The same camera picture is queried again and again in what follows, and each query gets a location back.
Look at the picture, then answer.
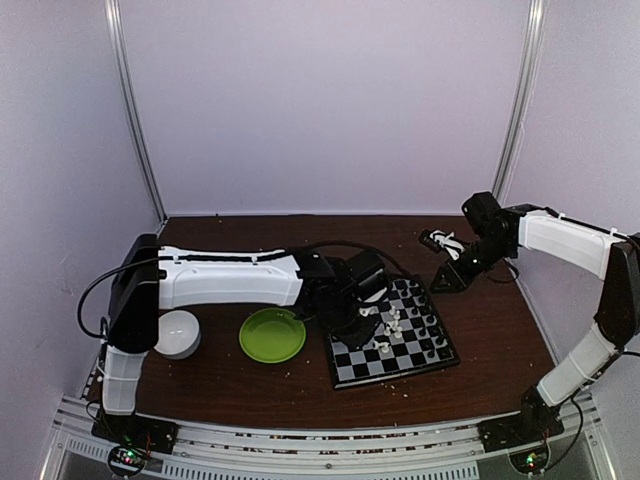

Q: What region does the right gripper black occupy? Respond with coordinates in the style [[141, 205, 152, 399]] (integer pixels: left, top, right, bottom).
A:
[[430, 234, 515, 293]]

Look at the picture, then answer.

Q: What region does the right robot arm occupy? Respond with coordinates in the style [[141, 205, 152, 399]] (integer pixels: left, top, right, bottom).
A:
[[419, 192, 639, 442]]

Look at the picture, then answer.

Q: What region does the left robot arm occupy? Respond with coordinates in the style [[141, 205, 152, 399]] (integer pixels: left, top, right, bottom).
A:
[[101, 234, 392, 444]]

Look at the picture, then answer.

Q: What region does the black and white chessboard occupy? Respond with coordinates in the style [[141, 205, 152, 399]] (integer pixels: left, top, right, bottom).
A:
[[325, 278, 460, 390]]

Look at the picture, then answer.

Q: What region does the lime green plate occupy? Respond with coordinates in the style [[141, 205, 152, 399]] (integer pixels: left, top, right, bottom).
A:
[[238, 308, 307, 364]]

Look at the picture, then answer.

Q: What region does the white bowl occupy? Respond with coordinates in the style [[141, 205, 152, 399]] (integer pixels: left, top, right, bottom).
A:
[[154, 310, 201, 360]]

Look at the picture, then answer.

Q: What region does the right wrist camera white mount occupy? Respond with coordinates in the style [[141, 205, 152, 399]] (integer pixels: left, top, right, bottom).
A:
[[418, 230, 466, 260]]

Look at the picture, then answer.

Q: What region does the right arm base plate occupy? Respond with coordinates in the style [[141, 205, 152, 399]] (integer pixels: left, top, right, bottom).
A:
[[477, 414, 565, 453]]

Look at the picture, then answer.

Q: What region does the right aluminium corner post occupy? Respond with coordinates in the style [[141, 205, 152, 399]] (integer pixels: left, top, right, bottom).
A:
[[492, 0, 548, 204]]

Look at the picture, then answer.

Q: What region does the aluminium corner post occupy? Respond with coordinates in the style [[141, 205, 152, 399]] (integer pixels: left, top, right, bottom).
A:
[[492, 0, 548, 204], [104, 0, 168, 225]]

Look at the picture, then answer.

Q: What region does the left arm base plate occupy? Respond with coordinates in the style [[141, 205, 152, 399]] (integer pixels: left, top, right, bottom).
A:
[[91, 410, 179, 454]]

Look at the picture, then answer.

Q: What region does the black braided cable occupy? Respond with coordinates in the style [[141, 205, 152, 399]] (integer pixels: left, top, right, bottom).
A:
[[74, 262, 161, 341]]

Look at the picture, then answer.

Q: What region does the aluminium front rail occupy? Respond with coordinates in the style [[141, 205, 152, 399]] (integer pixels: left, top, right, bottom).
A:
[[39, 392, 616, 480]]

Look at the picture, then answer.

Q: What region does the left aluminium corner post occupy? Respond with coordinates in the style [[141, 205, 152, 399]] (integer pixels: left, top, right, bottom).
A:
[[104, 0, 168, 225]]

